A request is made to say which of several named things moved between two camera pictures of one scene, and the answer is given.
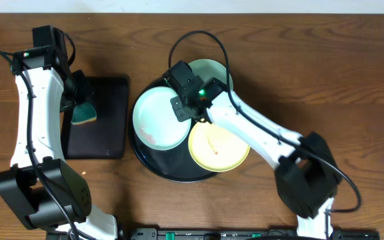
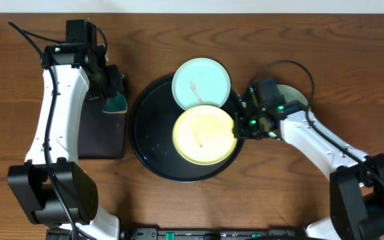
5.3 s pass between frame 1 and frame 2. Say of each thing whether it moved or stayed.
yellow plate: moved
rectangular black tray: stayed
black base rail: stayed
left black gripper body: moved
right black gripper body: moved
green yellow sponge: moved
